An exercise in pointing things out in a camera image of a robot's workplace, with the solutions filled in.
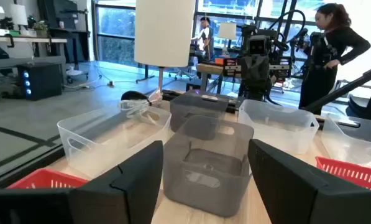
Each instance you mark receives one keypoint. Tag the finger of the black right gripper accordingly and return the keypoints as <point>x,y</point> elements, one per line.
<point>249,73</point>
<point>263,73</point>

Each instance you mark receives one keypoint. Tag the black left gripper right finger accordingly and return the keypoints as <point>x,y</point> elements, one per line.
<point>297,199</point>

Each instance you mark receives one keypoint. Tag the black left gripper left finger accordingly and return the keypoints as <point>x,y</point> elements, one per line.
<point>120,199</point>

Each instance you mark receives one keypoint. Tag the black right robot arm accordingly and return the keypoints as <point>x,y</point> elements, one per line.
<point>278,46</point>

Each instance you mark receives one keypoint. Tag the wooden side table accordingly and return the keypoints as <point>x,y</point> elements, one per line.
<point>208,69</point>

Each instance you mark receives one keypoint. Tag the small white shade lamp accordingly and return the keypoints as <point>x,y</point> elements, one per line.
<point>227,31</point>

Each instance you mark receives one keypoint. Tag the person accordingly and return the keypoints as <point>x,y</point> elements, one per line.
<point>325,62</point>
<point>207,37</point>

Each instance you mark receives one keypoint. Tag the grey plastic basket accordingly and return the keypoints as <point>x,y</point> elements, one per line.
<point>204,193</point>
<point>191,107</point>

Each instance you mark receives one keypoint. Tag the clear plastic basket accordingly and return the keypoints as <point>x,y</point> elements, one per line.
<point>275,133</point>
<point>89,149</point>
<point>346,146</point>

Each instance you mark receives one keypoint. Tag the red slotted plastic basket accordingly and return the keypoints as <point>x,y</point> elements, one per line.
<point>45,180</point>
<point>356,174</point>

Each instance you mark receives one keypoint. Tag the large white shade lamp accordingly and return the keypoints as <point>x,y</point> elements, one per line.
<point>163,34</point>

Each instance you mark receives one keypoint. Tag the black computer tower blue lights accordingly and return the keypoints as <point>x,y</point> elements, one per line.
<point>40,81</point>

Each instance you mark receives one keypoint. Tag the grey work desk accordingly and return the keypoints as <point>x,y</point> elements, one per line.
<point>23,60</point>

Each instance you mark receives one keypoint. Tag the black tall cabinet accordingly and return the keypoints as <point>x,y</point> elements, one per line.
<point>64,28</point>

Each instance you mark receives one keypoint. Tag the potted green plant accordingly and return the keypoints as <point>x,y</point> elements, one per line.
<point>41,27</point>

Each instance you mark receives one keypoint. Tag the white desk lamp shade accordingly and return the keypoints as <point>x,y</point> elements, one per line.
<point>19,14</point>

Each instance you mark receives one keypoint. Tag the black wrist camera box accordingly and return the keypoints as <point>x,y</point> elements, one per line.
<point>258,45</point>

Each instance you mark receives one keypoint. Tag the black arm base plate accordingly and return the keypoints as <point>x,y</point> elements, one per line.
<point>235,104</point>

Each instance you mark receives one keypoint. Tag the black slanted frame bar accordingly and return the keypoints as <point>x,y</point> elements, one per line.
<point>346,88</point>

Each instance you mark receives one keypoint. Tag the black table edge frame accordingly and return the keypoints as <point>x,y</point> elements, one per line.
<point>23,169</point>

